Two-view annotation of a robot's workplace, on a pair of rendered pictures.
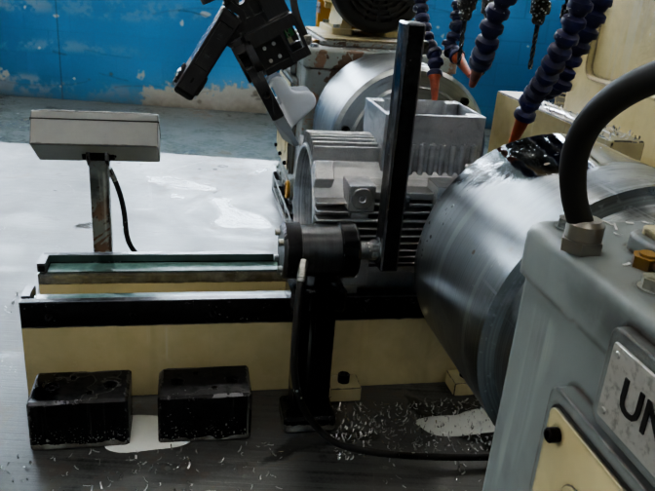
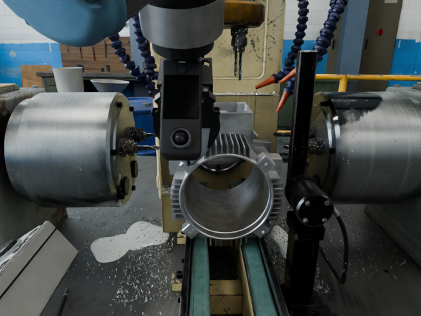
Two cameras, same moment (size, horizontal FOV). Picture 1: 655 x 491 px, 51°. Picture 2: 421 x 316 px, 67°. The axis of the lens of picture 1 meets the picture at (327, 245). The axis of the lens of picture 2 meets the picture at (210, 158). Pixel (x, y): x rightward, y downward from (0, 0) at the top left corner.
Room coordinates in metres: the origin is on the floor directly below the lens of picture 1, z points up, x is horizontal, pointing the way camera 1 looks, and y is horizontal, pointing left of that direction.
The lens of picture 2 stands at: (0.74, 0.51, 1.25)
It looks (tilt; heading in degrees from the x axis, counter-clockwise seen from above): 19 degrees down; 281
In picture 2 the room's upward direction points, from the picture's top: straight up
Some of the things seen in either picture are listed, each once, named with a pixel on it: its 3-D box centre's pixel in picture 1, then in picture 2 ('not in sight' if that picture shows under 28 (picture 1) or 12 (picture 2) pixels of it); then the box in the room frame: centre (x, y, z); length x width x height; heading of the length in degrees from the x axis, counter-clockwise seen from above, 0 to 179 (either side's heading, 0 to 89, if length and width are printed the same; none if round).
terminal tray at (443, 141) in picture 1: (420, 136); (223, 125); (0.84, -0.10, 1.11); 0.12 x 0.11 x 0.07; 102
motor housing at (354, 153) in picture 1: (380, 208); (223, 176); (0.83, -0.06, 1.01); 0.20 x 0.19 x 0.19; 102
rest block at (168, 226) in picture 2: not in sight; (176, 207); (0.97, -0.21, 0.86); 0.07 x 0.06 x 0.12; 12
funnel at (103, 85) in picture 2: not in sight; (112, 98); (1.80, -1.47, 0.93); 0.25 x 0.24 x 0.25; 92
